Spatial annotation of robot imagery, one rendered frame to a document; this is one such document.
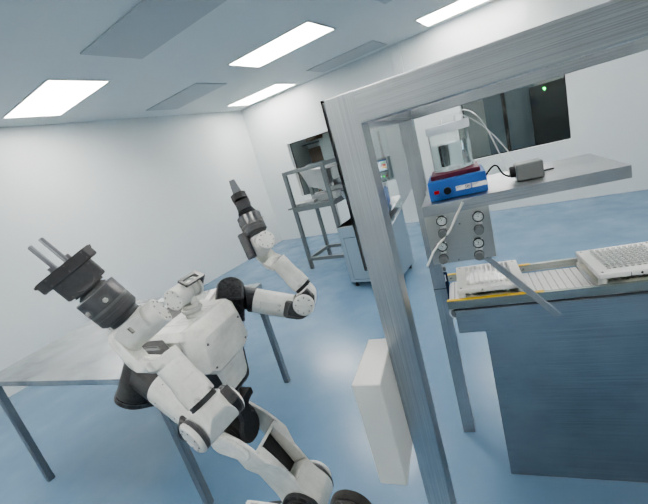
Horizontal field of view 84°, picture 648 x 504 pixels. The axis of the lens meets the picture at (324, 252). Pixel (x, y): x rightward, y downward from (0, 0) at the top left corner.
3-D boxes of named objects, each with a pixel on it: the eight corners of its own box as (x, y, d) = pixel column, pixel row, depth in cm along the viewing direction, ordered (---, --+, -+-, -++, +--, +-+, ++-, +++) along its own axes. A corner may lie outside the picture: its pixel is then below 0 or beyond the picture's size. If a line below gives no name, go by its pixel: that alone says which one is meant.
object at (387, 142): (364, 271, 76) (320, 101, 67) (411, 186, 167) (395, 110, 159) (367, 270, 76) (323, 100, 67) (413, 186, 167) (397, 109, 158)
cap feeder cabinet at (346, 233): (351, 287, 439) (335, 228, 420) (369, 268, 485) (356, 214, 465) (400, 285, 405) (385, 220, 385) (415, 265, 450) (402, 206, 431)
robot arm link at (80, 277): (34, 288, 74) (83, 326, 78) (30, 288, 66) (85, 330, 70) (87, 245, 79) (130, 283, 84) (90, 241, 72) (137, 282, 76)
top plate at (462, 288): (516, 263, 157) (515, 259, 156) (526, 287, 135) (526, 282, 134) (456, 271, 166) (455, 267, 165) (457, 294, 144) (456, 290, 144)
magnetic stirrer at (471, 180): (430, 203, 134) (425, 179, 131) (433, 192, 153) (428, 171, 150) (489, 191, 126) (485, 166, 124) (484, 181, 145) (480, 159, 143)
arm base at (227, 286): (241, 332, 134) (211, 325, 135) (253, 306, 144) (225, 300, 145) (239, 305, 124) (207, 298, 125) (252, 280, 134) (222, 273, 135)
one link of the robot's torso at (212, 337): (144, 434, 114) (96, 336, 105) (208, 368, 144) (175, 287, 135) (220, 438, 103) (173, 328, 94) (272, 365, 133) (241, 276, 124)
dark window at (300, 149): (304, 195, 770) (288, 143, 741) (304, 195, 771) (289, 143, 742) (358, 183, 697) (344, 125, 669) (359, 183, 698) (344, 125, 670)
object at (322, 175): (290, 281, 526) (257, 180, 488) (325, 255, 611) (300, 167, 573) (380, 276, 447) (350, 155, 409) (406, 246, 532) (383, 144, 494)
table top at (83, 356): (-18, 386, 231) (-20, 382, 230) (123, 306, 328) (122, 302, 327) (151, 384, 172) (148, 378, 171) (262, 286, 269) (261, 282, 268)
